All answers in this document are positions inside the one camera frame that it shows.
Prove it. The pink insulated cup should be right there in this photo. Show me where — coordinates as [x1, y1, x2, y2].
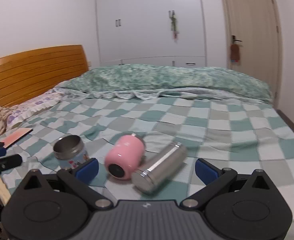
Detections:
[104, 133, 145, 180]

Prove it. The green hanging ornament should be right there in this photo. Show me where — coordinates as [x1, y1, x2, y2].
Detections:
[171, 13, 178, 41]

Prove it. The wooden headboard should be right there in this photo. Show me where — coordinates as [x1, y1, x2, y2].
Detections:
[0, 44, 88, 107]

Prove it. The beige wooden door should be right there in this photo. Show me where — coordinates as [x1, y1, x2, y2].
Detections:
[222, 0, 283, 107]

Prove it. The purple floral pillow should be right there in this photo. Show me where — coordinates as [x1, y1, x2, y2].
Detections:
[7, 89, 62, 130]

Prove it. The checkered green bed blanket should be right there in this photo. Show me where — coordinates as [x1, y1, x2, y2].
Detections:
[1, 98, 294, 218]

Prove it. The stainless steel cup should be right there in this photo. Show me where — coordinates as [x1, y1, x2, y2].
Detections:
[131, 141, 187, 193]

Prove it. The white wardrobe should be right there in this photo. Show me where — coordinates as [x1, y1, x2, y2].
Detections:
[95, 0, 207, 67]

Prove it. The pink tablet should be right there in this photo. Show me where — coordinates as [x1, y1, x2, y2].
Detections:
[2, 128, 33, 148]

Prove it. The brown plush on door handle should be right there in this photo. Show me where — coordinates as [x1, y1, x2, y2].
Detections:
[230, 43, 240, 63]

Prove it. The blue cartoon cup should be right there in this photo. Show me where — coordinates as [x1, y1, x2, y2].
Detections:
[53, 134, 89, 168]

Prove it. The green floral quilt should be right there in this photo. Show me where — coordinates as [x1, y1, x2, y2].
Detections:
[55, 64, 273, 103]

